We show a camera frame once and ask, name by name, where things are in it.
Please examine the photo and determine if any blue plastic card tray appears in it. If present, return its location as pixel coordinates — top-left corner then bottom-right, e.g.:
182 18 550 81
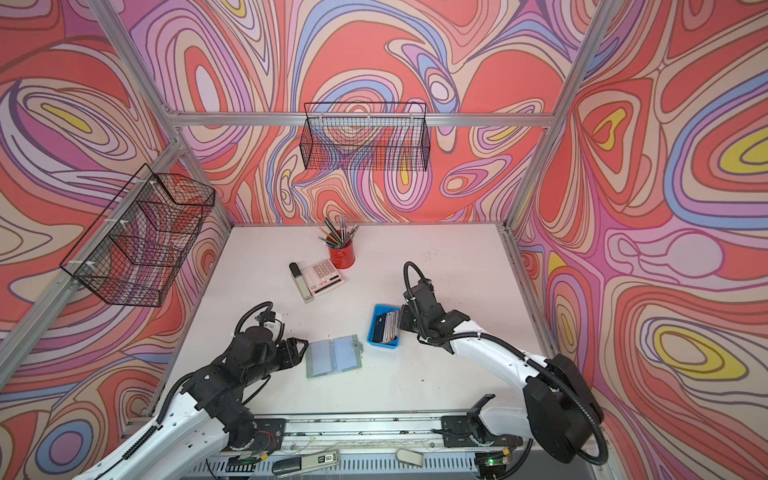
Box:
367 304 401 349

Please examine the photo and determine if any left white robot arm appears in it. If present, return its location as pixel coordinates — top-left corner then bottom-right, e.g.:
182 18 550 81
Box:
78 326 309 479

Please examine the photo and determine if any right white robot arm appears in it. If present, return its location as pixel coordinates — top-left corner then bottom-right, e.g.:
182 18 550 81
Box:
401 278 609 466

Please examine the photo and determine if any green card holder wallet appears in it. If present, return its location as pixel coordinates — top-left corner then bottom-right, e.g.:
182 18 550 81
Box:
305 335 363 379

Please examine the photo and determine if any black wire basket left wall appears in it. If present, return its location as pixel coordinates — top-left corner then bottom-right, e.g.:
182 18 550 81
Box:
59 164 216 307

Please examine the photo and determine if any black wire basket wall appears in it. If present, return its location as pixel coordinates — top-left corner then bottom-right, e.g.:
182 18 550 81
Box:
299 101 431 172
59 164 216 307

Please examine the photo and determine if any small grey oval object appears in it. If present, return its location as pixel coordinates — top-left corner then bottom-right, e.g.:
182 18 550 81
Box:
395 449 424 468

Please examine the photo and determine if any pink calculator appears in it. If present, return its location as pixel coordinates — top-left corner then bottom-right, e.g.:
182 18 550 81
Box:
300 259 345 296

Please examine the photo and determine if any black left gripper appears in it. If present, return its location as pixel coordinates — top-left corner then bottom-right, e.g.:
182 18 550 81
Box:
243 337 312 389

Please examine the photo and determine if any grey remote device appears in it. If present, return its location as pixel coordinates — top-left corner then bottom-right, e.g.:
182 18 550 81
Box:
271 450 341 478

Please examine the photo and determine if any stack of credit cards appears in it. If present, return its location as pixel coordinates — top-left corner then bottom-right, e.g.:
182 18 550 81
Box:
372 310 398 344

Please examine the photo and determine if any grey stapler black tip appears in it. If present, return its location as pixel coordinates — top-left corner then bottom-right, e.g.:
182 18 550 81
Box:
289 262 314 303

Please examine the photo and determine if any pens and pencils bunch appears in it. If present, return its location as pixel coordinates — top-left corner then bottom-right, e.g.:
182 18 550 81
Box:
321 216 359 250

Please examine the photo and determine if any black wire basket back wall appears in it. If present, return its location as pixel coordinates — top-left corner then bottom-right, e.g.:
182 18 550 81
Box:
299 101 431 172

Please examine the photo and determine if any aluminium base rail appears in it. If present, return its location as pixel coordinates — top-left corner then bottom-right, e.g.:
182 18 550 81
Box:
119 410 607 457

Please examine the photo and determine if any red metal pen cup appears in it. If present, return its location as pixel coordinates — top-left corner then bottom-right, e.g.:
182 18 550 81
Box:
328 240 355 270

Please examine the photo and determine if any black corrugated cable conduit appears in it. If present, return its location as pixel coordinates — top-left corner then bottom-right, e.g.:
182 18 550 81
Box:
401 260 610 466

